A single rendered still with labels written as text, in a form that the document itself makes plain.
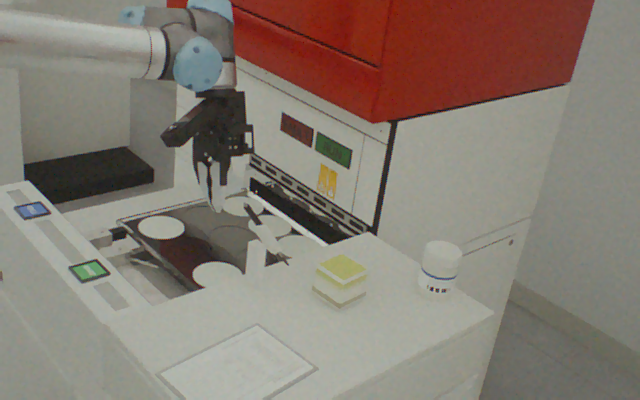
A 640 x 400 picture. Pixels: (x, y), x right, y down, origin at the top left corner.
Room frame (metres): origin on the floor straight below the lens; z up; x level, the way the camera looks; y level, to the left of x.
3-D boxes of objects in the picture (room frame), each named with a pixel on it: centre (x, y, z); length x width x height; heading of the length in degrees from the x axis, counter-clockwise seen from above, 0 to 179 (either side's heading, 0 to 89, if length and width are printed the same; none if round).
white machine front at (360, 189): (1.69, 0.15, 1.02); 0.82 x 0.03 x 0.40; 44
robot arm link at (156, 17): (1.14, 0.29, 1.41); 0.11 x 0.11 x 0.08; 36
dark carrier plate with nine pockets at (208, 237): (1.39, 0.18, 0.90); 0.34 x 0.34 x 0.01; 44
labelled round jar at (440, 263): (1.19, -0.25, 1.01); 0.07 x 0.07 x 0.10
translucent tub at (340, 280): (1.12, -0.07, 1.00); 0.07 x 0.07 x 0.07; 48
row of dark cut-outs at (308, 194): (1.55, 0.03, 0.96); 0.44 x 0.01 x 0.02; 44
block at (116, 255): (1.25, 0.41, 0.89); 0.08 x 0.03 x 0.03; 134
